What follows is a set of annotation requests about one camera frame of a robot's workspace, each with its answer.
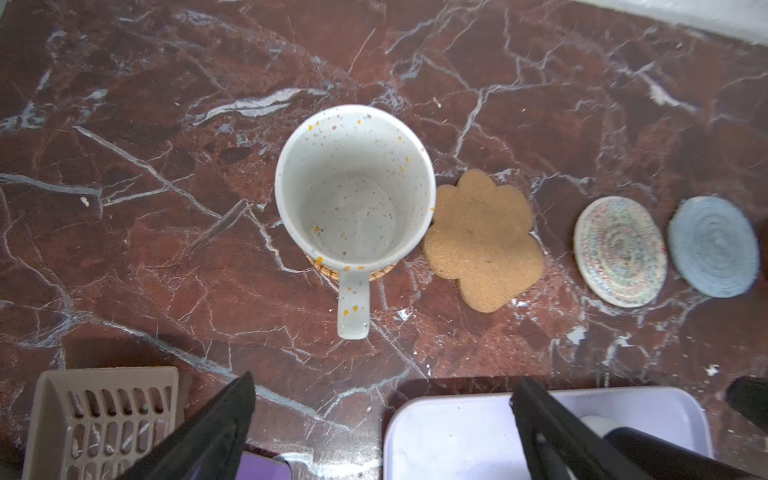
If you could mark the cork paw shaped coaster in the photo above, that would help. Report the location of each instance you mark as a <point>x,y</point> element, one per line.
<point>481,238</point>

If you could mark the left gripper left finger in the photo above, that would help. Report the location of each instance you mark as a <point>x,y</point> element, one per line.
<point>207,446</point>

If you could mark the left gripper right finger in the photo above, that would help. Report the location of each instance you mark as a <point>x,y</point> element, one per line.
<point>558,445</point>

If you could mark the grey blue round coaster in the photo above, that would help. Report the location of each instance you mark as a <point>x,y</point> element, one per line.
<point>713,246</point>

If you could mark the beige slotted plastic basket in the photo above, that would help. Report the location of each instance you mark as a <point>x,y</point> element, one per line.
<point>96,423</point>

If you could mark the lavender plastic tray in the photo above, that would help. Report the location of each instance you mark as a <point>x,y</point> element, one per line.
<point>476,437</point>

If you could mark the purple object on table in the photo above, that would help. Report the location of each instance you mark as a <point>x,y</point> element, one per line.
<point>257,467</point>

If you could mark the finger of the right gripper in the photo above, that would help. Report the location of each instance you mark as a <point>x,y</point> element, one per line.
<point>749,396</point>

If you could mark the multicolour woven round coaster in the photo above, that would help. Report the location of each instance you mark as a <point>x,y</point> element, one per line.
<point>620,251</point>

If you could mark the white speckled mug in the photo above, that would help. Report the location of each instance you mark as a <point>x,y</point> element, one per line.
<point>356,190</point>

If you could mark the round woven rattan coaster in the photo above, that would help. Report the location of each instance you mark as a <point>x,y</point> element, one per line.
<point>334,275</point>

